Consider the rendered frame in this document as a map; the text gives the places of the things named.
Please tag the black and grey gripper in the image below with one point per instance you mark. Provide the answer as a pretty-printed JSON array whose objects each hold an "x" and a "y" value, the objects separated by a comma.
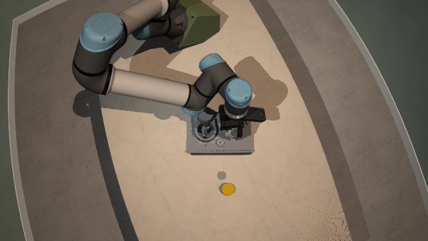
[{"x": 235, "y": 125}]

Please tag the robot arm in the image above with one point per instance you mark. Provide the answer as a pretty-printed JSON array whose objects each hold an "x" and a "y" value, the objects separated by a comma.
[{"x": 104, "y": 33}]

